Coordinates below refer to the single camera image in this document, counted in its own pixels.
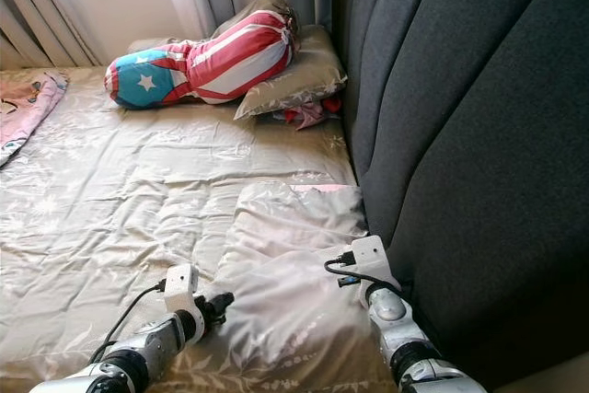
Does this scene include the beige floral pillow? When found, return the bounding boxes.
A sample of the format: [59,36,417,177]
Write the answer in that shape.
[182,181,410,393]

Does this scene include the pink cartoon print blanket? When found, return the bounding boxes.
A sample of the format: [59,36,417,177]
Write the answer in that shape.
[0,69,70,168]

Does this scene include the bed with floral sheet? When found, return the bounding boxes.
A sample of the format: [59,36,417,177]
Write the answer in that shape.
[0,36,415,393]

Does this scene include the pink and red fabric item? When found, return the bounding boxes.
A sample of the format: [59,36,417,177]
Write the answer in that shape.
[276,94,343,130]

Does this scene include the dark grey upholstered headboard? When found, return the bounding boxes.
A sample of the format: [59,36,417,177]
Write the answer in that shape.
[331,0,589,385]

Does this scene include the grey floral pillow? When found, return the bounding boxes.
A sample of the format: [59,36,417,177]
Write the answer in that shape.
[212,0,349,121]

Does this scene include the stars and stripes bolster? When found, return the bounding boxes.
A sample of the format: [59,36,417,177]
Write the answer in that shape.
[104,9,297,109]

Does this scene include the bright window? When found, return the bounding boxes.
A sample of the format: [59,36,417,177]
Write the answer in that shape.
[28,0,208,64]

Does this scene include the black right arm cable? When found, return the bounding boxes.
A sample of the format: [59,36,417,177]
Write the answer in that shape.
[323,249,401,293]

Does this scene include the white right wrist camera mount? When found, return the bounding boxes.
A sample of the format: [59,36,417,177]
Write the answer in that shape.
[349,235,402,309]

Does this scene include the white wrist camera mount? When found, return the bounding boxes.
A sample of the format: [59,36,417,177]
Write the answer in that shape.
[163,264,203,346]
[349,235,402,309]

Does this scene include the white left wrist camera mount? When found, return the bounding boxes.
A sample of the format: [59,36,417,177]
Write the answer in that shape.
[163,264,203,346]

